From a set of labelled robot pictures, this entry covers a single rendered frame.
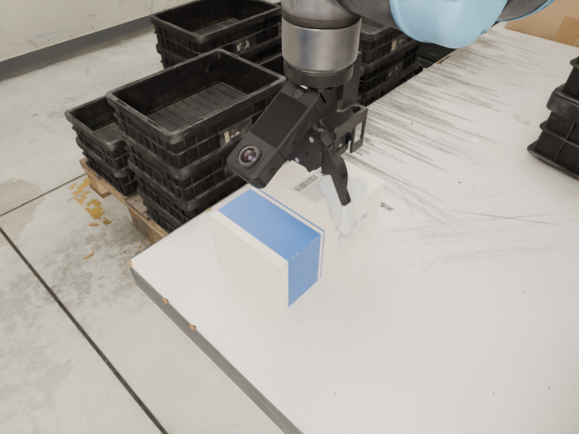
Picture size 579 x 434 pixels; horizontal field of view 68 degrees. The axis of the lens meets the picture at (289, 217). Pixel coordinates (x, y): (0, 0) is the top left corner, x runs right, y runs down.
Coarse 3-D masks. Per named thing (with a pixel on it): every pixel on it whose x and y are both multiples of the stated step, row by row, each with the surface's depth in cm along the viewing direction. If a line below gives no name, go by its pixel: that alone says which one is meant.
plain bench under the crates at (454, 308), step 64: (448, 64) 101; (512, 64) 101; (384, 128) 81; (448, 128) 81; (512, 128) 81; (384, 192) 68; (448, 192) 68; (512, 192) 68; (576, 192) 68; (192, 256) 59; (384, 256) 59; (448, 256) 59; (512, 256) 59; (576, 256) 59; (192, 320) 52; (256, 320) 52; (320, 320) 52; (384, 320) 52; (448, 320) 52; (512, 320) 52; (576, 320) 52; (256, 384) 46; (320, 384) 46; (384, 384) 46; (448, 384) 46; (512, 384) 46; (576, 384) 46
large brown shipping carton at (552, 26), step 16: (560, 0) 105; (576, 0) 103; (528, 16) 111; (544, 16) 109; (560, 16) 107; (576, 16) 105; (528, 32) 113; (544, 32) 111; (560, 32) 109; (576, 32) 106
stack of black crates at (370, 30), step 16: (368, 32) 169; (384, 32) 145; (400, 32) 154; (368, 48) 145; (384, 48) 151; (400, 48) 159; (416, 48) 169; (368, 64) 148; (384, 64) 157; (400, 64) 165; (416, 64) 174; (368, 80) 154; (384, 80) 162; (400, 80) 173; (368, 96) 158
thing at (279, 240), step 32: (256, 192) 55; (288, 192) 55; (320, 192) 55; (224, 224) 51; (256, 224) 51; (288, 224) 51; (320, 224) 51; (224, 256) 55; (256, 256) 49; (288, 256) 47; (320, 256) 52; (256, 288) 54; (288, 288) 50
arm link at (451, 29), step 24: (360, 0) 32; (384, 0) 30; (408, 0) 28; (432, 0) 27; (456, 0) 26; (480, 0) 28; (504, 0) 29; (384, 24) 33; (408, 24) 30; (432, 24) 28; (456, 24) 28; (480, 24) 29
